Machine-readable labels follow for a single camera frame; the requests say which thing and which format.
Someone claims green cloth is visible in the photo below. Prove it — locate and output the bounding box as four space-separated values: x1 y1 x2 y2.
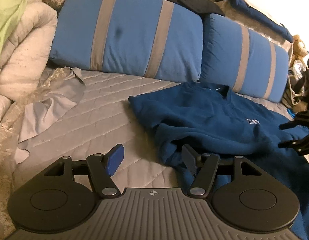
0 0 37 65

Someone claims clear plastic bag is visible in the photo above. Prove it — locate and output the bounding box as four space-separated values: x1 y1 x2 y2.
289 60 307 78

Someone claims white comforter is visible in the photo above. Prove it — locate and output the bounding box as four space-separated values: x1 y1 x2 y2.
0 0 58 127

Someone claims white lace fabric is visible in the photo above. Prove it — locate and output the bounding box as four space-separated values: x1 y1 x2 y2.
32 66 75 101

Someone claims black bag with clutter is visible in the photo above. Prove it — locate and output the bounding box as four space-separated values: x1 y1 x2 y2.
292 59 309 112

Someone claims navy blue garment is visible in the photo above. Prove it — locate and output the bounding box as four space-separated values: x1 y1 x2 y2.
214 0 294 43

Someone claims brown teddy bear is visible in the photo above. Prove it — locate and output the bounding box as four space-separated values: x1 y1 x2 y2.
291 34 309 61

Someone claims grey furry blanket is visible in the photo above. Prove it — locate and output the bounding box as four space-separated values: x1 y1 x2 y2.
207 0 295 53

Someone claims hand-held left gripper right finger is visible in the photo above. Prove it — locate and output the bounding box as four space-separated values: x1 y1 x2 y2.
181 145 263 198

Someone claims blue grey-striped pillow with stain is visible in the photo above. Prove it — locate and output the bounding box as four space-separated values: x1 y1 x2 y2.
49 0 203 82

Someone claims blue sweatshirt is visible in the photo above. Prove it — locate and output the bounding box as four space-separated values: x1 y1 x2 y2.
128 82 309 240

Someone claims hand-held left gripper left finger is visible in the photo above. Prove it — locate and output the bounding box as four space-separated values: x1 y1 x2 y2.
44 144 125 198

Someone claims grey cloth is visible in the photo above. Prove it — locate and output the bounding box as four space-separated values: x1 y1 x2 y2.
16 67 85 164

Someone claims grey quilted bedspread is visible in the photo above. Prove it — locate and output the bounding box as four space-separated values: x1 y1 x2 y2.
9 67 295 200

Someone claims striped canvas tote bag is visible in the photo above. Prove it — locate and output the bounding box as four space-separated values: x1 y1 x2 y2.
281 79 298 108

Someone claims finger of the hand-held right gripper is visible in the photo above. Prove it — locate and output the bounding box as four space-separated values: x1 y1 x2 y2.
279 132 309 157
280 109 309 131

